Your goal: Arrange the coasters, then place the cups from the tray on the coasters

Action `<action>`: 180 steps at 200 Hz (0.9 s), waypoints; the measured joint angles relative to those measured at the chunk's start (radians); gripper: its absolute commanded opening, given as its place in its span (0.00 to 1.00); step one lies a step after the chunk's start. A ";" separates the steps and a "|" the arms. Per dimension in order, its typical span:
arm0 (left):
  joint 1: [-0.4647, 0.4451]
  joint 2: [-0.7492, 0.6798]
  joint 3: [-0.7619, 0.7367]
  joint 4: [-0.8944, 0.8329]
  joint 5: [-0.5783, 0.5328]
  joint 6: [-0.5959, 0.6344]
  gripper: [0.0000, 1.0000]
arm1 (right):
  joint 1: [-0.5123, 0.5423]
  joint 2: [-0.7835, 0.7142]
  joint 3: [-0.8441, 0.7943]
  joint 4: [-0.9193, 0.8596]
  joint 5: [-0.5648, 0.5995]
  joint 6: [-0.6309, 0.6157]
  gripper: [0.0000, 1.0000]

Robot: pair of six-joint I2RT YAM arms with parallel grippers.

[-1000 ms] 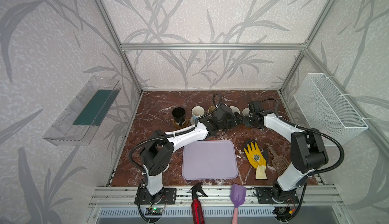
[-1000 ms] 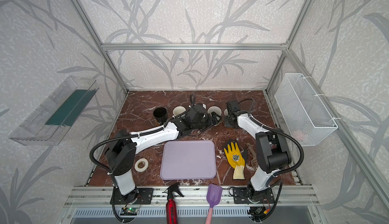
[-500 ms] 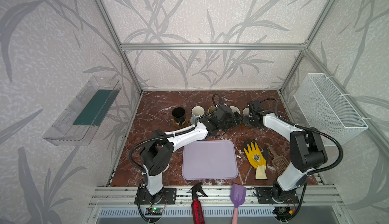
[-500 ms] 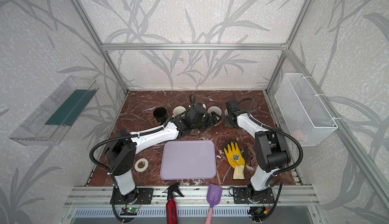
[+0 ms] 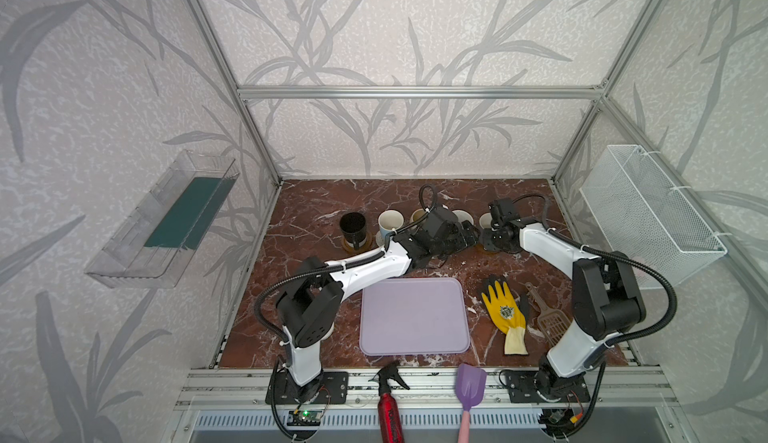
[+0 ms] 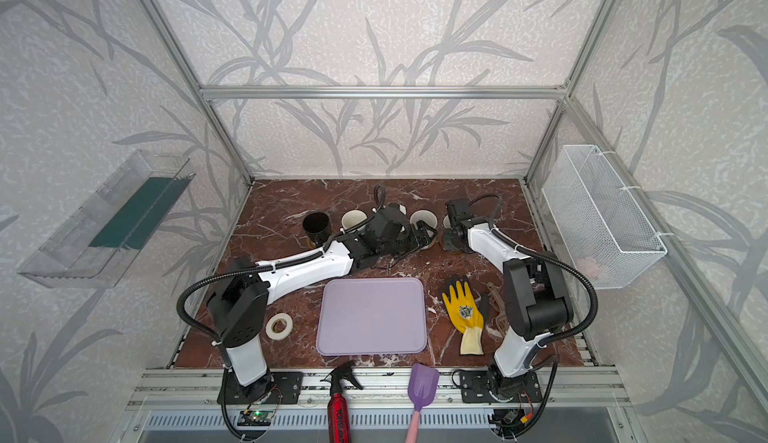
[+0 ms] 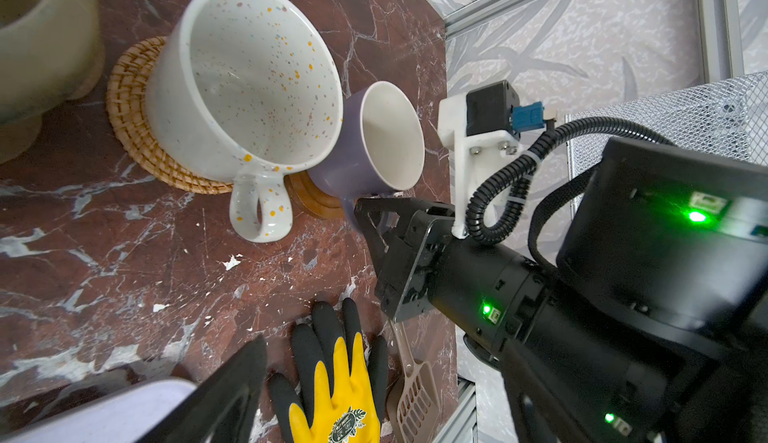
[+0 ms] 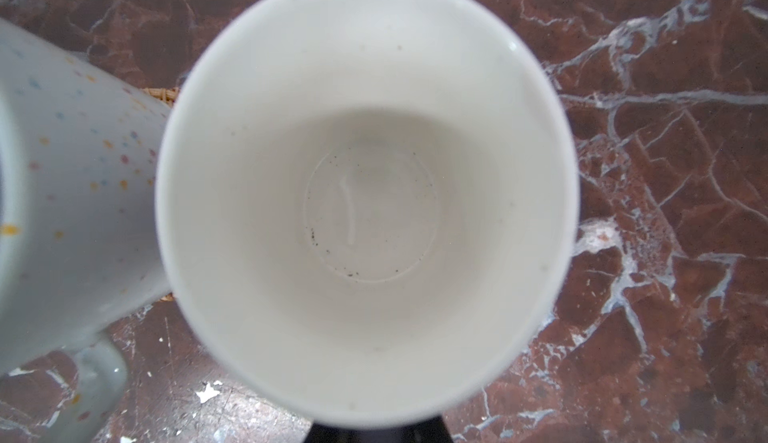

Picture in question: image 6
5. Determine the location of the light blue mug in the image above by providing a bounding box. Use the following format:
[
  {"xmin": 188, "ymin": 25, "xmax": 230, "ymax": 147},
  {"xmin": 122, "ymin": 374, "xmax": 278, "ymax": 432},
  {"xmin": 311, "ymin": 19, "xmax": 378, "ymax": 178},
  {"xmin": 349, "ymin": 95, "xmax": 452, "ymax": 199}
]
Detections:
[{"xmin": 341, "ymin": 209, "xmax": 368, "ymax": 233}]

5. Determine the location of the black mug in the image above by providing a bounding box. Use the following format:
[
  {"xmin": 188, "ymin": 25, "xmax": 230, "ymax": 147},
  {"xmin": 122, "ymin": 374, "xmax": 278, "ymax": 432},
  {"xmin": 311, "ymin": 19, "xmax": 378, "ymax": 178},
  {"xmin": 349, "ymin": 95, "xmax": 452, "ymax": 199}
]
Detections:
[{"xmin": 302, "ymin": 212, "xmax": 331, "ymax": 248}]

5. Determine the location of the beige mug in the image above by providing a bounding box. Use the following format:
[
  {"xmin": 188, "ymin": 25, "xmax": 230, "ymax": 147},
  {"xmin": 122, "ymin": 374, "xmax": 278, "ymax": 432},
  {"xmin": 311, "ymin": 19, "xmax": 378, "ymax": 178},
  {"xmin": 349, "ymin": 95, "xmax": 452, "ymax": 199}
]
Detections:
[{"xmin": 372, "ymin": 203, "xmax": 407, "ymax": 215}]

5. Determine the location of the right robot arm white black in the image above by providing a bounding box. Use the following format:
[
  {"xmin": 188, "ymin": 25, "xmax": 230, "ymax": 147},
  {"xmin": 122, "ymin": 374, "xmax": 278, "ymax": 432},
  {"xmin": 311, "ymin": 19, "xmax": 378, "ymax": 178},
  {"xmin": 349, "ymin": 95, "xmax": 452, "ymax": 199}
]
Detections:
[{"xmin": 446, "ymin": 194, "xmax": 599, "ymax": 401}]

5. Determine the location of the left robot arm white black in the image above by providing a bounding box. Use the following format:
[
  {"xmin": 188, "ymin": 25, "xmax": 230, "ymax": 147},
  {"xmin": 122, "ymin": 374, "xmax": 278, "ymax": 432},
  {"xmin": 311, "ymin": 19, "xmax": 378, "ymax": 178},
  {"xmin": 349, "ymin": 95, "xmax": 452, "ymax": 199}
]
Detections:
[{"xmin": 176, "ymin": 185, "xmax": 439, "ymax": 406}]

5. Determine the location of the yellow black work glove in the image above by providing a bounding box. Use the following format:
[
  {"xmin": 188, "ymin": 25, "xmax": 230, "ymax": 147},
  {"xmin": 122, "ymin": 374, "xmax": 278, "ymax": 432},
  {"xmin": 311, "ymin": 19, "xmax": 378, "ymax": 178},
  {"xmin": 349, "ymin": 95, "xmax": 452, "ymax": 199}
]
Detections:
[{"xmin": 442, "ymin": 280, "xmax": 485, "ymax": 356}]

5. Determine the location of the lilac plastic tray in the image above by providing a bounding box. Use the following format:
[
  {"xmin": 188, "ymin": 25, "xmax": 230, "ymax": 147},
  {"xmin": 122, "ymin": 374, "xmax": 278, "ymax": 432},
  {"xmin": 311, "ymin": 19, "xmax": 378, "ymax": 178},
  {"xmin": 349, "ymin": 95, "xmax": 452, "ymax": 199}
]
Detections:
[{"xmin": 316, "ymin": 278, "xmax": 427, "ymax": 357}]

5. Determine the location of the brown plastic litter scoop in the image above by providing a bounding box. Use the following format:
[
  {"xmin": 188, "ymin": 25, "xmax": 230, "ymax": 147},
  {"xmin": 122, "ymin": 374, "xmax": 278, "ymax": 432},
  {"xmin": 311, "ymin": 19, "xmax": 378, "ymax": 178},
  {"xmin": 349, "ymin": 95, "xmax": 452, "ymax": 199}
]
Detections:
[{"xmin": 485, "ymin": 282, "xmax": 509, "ymax": 336}]

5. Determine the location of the purple plastic scoop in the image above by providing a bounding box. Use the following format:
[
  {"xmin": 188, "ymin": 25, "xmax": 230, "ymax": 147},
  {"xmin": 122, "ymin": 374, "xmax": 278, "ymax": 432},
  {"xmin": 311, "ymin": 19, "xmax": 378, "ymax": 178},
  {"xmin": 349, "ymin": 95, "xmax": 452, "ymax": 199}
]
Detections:
[{"xmin": 405, "ymin": 363, "xmax": 440, "ymax": 443}]

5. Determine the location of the white tape roll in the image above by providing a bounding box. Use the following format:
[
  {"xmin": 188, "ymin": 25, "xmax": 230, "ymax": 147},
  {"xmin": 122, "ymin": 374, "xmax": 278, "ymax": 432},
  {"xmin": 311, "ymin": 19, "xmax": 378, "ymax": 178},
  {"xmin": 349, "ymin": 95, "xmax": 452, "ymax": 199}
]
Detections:
[{"xmin": 265, "ymin": 313, "xmax": 294, "ymax": 341}]

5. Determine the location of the red spray bottle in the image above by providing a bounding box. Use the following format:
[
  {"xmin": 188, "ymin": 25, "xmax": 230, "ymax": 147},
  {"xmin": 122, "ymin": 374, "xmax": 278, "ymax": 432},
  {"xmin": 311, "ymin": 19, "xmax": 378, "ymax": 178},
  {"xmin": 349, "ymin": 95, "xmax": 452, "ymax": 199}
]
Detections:
[{"xmin": 322, "ymin": 361, "xmax": 364, "ymax": 443}]

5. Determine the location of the green circuit board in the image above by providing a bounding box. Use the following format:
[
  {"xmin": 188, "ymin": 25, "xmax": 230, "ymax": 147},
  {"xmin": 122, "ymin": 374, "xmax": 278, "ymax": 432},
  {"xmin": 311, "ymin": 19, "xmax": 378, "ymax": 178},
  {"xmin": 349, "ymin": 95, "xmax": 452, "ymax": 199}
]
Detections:
[{"xmin": 237, "ymin": 410, "xmax": 274, "ymax": 427}]

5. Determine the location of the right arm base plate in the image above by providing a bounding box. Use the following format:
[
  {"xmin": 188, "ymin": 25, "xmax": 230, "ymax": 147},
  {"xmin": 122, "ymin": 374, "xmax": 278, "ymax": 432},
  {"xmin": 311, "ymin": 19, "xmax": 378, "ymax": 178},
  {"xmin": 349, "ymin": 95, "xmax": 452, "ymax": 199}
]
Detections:
[{"xmin": 455, "ymin": 370, "xmax": 543, "ymax": 404}]

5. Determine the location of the white wire mesh basket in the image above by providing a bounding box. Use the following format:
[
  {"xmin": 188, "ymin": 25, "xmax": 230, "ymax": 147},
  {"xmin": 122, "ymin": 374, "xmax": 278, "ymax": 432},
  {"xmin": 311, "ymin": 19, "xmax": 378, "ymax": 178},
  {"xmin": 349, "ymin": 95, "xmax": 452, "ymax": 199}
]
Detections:
[{"xmin": 542, "ymin": 145, "xmax": 667, "ymax": 289}]

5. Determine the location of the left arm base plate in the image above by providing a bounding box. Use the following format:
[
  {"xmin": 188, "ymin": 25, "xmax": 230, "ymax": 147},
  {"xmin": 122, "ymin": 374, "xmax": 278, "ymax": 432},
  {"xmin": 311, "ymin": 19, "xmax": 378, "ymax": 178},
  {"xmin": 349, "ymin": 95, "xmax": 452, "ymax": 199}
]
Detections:
[{"xmin": 217, "ymin": 370, "xmax": 303, "ymax": 406}]

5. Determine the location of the clear plastic wall shelf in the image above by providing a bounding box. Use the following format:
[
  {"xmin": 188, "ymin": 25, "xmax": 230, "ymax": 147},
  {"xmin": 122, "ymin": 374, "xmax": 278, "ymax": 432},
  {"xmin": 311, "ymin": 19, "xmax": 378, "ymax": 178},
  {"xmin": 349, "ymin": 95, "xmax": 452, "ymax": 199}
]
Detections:
[{"xmin": 18, "ymin": 150, "xmax": 196, "ymax": 289}]

